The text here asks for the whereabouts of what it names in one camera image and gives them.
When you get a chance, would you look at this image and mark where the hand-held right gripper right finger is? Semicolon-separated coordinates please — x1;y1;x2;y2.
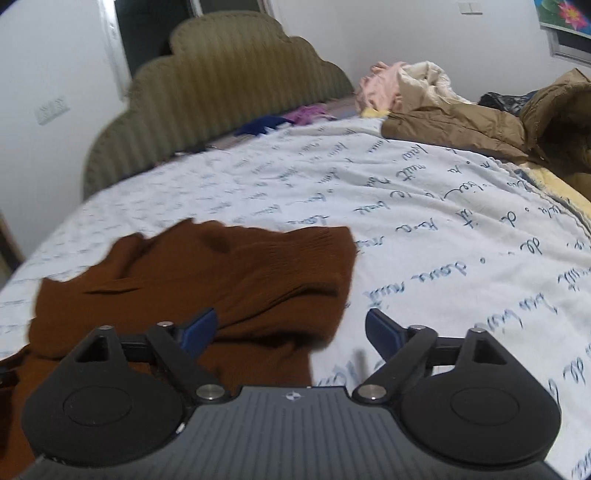
353;308;516;405

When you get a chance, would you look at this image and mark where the white wall switch panel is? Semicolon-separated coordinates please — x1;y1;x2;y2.
34;95;71;126

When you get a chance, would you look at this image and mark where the pink cloth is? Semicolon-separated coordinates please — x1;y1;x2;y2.
355;61;409;114

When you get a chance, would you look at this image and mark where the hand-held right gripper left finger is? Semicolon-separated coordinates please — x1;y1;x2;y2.
69;307;230;405

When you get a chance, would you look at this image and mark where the purple cloth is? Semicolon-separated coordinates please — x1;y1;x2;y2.
287;104;340;126

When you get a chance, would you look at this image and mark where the cream white cloth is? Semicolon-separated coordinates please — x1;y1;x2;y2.
397;61;477;112

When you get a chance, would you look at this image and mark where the olive ribbed scalloped headboard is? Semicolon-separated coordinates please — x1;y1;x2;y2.
82;10;356;200

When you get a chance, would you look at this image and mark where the dark blue cloth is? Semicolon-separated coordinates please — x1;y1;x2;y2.
235;115;296;138

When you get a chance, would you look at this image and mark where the brown knit sweater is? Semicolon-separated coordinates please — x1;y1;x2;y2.
0;218;359;480

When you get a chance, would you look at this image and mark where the dark patterned cloth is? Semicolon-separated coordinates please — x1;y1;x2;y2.
478;90;539;112

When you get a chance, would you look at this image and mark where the yellow blanket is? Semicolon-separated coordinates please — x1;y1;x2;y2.
508;161;591;223

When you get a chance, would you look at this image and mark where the flower print poster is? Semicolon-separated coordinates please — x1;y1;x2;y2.
533;0;591;32

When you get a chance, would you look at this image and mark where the white script-print bedsheet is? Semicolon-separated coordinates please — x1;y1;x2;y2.
0;115;591;480

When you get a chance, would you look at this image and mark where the tan padded jacket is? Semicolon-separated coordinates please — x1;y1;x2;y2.
381;68;591;204

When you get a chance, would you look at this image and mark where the dark window white frame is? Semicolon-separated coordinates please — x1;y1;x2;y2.
99;0;273;100
547;25;591;66

